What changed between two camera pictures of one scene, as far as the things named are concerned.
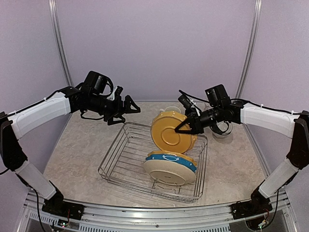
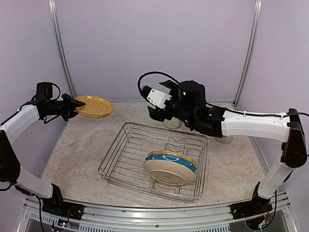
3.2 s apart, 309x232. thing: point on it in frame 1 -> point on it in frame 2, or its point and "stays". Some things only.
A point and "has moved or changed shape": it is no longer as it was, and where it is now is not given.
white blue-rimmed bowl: [226, 128] has moved or changed shape
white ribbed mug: [171, 108] has moved or changed shape
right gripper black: [196, 125] -> [159, 114]
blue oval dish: [174, 158] stays
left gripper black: [119, 110] -> [74, 103]
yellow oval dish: [166, 137] has moved or changed shape
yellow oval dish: [173, 153] stays
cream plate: [169, 173] stays
